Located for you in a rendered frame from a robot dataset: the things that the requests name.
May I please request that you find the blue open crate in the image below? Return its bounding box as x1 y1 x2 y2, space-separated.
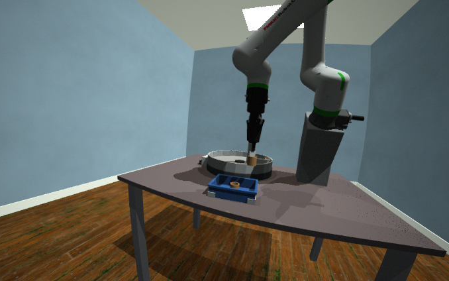
207 174 258 205

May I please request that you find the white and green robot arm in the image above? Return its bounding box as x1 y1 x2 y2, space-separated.
232 0 364 129

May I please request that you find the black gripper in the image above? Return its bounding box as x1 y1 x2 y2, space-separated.
246 102 265 157

